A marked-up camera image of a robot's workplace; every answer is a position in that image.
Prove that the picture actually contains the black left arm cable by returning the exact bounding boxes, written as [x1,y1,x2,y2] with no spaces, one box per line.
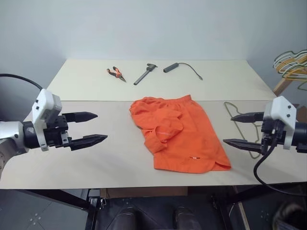
[0,73,43,92]

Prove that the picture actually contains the dark rounded shape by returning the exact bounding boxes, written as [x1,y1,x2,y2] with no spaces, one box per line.
[173,206,202,230]
[114,206,139,230]

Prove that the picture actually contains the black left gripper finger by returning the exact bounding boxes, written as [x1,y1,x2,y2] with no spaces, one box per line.
[62,111,98,124]
[69,134,108,151]

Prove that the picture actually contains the dark fuzzy round object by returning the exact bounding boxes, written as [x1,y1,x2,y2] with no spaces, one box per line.
[274,200,307,230]

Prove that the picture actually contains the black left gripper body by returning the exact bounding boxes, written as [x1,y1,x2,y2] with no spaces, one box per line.
[43,114,72,148]

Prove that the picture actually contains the orange black pliers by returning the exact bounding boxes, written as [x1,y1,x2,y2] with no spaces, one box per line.
[106,66,128,83]

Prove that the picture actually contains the bundle of coloured hangers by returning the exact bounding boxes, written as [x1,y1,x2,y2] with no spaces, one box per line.
[282,49,307,91]

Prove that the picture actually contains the olive green wire hanger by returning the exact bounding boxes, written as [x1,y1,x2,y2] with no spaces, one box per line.
[224,101,261,159]

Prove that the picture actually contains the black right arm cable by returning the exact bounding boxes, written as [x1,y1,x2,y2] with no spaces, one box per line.
[253,138,307,194]

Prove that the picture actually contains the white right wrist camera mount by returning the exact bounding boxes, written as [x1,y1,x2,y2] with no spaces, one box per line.
[263,96,298,150]

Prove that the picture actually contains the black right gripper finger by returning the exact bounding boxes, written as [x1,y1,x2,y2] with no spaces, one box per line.
[223,138,264,154]
[230,111,265,124]

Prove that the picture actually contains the orange shorts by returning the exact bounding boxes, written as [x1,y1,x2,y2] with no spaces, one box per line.
[129,94,232,174]

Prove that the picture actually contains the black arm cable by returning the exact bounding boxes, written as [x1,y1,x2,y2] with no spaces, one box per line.
[253,138,307,194]
[0,73,43,92]

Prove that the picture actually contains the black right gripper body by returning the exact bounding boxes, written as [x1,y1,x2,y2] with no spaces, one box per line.
[260,119,286,155]

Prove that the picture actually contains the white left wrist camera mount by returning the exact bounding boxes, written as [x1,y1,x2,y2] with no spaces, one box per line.
[32,88,62,152]

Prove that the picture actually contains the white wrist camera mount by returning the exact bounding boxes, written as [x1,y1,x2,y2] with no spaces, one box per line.
[32,88,62,152]
[263,96,298,150]

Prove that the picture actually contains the dark grey hub with cable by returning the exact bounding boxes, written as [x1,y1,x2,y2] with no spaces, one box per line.
[163,62,203,81]

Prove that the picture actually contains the brown panel under table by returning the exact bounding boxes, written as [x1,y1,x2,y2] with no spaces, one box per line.
[100,187,189,200]

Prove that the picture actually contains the pile of coloured hangers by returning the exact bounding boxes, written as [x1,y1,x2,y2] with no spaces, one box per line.
[273,77,295,94]

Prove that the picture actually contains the grey metal hand tool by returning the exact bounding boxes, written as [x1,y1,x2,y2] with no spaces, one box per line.
[133,63,158,86]

